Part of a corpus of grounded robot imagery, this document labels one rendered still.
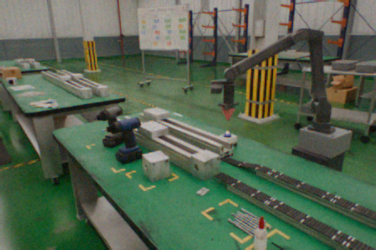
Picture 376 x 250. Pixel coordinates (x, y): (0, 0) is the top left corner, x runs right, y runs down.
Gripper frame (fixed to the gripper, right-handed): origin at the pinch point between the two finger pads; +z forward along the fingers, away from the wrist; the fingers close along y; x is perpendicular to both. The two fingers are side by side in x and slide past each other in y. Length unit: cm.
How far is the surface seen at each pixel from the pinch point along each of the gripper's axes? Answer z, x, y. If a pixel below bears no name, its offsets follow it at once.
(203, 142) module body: 9.4, -0.4, 17.7
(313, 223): 13, 68, 32
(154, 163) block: 8, 7, 53
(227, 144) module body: 9.2, 10.5, 10.7
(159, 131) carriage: 4.9, -19.9, 32.8
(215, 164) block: 10.0, 21.2, 30.1
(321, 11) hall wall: -89, -349, -749
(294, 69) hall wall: 81, -413, -751
